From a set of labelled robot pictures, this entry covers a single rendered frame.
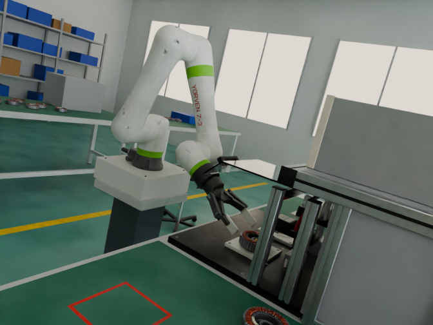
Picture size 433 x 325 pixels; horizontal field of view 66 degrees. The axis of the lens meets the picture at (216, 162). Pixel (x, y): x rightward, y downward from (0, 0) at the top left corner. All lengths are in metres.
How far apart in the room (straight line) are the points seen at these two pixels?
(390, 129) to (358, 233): 0.27
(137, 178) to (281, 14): 5.56
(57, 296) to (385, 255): 0.72
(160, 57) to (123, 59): 7.74
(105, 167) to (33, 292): 0.86
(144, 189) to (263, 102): 5.14
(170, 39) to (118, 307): 0.89
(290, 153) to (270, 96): 1.13
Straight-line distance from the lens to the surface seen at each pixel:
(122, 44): 9.03
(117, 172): 1.56
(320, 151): 0.95
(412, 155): 0.92
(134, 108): 1.39
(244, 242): 1.15
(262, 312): 0.87
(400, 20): 6.09
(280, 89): 6.32
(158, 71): 1.33
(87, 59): 7.83
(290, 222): 1.10
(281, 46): 6.50
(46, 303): 0.84
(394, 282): 0.87
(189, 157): 1.24
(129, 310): 0.83
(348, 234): 0.86
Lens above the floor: 1.24
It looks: 11 degrees down
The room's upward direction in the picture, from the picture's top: 14 degrees clockwise
